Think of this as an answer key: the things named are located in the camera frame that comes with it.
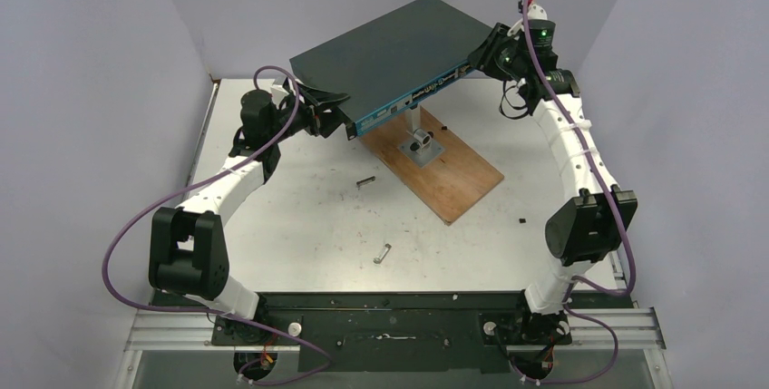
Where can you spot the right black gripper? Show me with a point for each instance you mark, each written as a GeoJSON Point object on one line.
{"type": "Point", "coordinates": [483, 56]}

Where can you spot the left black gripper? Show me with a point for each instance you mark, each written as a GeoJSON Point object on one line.
{"type": "Point", "coordinates": [318, 118]}

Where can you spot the teal grey network switch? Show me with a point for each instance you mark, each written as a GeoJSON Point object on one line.
{"type": "Point", "coordinates": [392, 63]}

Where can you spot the dark transceiver module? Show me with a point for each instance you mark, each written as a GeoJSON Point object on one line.
{"type": "Point", "coordinates": [360, 183]}

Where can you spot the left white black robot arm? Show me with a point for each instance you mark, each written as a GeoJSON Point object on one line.
{"type": "Point", "coordinates": [189, 255]}

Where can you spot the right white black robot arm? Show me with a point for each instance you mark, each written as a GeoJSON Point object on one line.
{"type": "Point", "coordinates": [596, 212]}

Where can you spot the wooden base board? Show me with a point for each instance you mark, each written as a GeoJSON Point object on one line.
{"type": "Point", "coordinates": [450, 185]}

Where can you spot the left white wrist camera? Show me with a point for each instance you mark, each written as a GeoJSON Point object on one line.
{"type": "Point", "coordinates": [277, 86]}

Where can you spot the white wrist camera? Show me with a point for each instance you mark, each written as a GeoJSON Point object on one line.
{"type": "Point", "coordinates": [534, 12]}
{"type": "Point", "coordinates": [277, 86]}

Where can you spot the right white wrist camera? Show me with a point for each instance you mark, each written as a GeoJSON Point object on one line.
{"type": "Point", "coordinates": [534, 12]}

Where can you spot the metal switch mounting stand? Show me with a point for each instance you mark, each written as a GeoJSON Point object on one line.
{"type": "Point", "coordinates": [421, 148]}

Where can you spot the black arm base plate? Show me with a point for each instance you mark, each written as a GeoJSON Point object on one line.
{"type": "Point", "coordinates": [389, 332]}

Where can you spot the aluminium frame rail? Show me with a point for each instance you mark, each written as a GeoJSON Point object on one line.
{"type": "Point", "coordinates": [635, 329]}

